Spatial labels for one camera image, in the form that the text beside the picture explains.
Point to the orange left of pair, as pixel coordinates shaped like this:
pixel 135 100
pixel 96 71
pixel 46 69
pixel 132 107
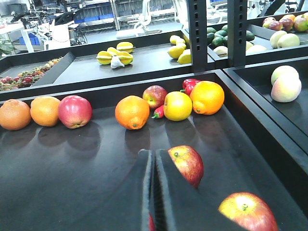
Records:
pixel 14 115

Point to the black upright post left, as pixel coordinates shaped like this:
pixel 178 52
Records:
pixel 197 34

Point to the orange with navel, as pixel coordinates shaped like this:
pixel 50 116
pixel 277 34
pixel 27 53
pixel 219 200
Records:
pixel 132 112

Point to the red bell pepper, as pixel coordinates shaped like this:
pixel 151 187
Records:
pixel 188 85

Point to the black wooden produce stand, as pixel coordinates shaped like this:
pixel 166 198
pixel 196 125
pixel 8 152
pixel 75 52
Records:
pixel 90 178

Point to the red chili pepper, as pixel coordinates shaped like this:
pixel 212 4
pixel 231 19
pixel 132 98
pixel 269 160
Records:
pixel 158 112

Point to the red apple near front lower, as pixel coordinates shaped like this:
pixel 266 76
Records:
pixel 249 211

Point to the orange of pair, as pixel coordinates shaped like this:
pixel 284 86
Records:
pixel 44 110
pixel 14 115

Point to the large orange right group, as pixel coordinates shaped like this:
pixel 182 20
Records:
pixel 207 97

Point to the orange right of pair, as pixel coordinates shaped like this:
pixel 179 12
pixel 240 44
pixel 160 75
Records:
pixel 44 110

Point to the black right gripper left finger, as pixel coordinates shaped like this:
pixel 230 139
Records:
pixel 146 157

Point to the black upright post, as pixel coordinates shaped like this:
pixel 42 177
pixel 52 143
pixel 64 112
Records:
pixel 197 34
pixel 237 24

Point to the large red apple by oranges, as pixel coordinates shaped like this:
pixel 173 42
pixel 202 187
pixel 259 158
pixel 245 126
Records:
pixel 74 111

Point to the black upright post right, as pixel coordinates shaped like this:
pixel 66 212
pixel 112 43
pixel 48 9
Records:
pixel 237 24

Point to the red apple behind yellow apple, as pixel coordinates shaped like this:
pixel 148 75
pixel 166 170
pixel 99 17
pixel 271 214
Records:
pixel 155 96

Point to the white garlic bulb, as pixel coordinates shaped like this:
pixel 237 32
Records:
pixel 116 63

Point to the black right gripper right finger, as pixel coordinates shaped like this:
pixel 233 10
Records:
pixel 179 206

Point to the red apple near front upper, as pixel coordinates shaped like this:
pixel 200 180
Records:
pixel 188 162

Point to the yellow apple right group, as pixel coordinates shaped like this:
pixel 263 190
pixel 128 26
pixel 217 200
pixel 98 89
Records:
pixel 177 106

